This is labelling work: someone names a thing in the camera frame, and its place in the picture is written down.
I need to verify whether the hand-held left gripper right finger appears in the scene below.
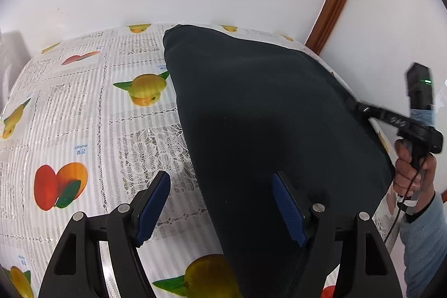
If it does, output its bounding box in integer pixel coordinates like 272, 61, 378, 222
272, 171, 404, 298

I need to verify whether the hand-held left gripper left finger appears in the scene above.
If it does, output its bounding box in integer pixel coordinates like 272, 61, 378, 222
38, 170, 172, 298

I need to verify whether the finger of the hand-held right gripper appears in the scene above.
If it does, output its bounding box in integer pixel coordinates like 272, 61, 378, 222
344, 96, 385, 122

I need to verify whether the black sweatshirt with white print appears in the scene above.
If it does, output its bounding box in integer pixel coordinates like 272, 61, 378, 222
163, 24, 395, 298

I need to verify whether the person's right forearm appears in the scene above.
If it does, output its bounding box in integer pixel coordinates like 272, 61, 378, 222
398, 191, 447, 298

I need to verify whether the person's right hand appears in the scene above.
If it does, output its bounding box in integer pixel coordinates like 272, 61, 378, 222
393, 139, 438, 213

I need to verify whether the fruit print lace tablecloth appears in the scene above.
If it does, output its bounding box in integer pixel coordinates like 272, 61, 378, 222
0, 23, 399, 298

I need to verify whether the black cable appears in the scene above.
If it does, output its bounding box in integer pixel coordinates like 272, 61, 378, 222
383, 158, 427, 244

